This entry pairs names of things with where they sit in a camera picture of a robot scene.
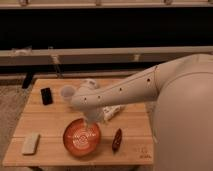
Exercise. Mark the dark red oblong object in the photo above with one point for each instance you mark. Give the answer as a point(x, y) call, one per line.
point(117, 140)

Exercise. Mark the white plastic bottle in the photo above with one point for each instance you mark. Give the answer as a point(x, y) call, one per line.
point(110, 111)

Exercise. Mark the orange ceramic bowl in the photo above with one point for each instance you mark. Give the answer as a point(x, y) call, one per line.
point(80, 139)

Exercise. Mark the translucent plastic cup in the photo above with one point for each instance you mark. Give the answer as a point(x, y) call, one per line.
point(66, 93)

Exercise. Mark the white sponge block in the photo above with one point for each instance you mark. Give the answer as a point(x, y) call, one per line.
point(30, 144)

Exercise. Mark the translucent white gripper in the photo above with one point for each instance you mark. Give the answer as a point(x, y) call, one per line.
point(92, 116)

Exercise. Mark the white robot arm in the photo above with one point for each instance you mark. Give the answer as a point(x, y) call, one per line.
point(183, 117)

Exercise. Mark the black rectangular block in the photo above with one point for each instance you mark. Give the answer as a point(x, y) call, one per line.
point(46, 96)

